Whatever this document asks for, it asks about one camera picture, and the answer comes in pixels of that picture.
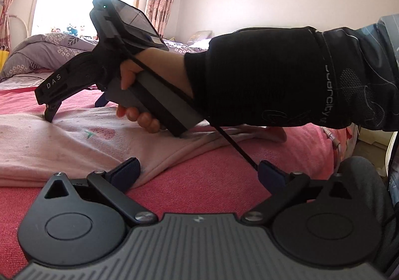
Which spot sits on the beige printed cushion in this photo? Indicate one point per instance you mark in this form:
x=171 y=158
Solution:
x=199 y=36

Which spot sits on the person's right forearm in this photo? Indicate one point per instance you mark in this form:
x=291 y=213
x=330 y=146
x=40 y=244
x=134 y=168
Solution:
x=265 y=80

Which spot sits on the blue plush toy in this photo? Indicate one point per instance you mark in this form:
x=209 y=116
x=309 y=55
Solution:
x=73 y=31

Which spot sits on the pink blanket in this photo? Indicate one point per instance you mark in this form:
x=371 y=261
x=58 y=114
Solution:
x=202 y=180

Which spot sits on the yellow bag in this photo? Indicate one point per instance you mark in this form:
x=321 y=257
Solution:
x=3 y=59

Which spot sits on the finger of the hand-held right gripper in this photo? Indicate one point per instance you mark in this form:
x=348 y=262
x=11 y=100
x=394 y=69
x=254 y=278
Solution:
x=101 y=101
x=51 y=113

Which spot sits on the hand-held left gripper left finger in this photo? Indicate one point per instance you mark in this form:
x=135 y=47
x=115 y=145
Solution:
x=127 y=171

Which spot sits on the person's right hand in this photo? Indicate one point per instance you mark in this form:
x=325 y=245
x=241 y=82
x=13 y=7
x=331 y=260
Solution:
x=156 y=62

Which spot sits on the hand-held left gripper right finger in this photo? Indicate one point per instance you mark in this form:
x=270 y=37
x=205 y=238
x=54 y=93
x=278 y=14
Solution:
x=271 y=175

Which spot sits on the pink white hula hoop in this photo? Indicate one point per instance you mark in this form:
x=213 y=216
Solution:
x=25 y=25

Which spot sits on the white plush toy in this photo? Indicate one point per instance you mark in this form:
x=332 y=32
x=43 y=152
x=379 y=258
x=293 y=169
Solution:
x=82 y=30

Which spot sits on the pale pink strawberry print garment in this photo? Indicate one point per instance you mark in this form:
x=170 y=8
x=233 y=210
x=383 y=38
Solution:
x=78 y=149

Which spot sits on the purple patterned quilt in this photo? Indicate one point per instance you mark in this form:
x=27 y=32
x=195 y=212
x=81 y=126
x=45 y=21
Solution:
x=40 y=49

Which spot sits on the person's grey trouser leg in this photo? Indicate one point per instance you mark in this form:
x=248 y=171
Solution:
x=364 y=180

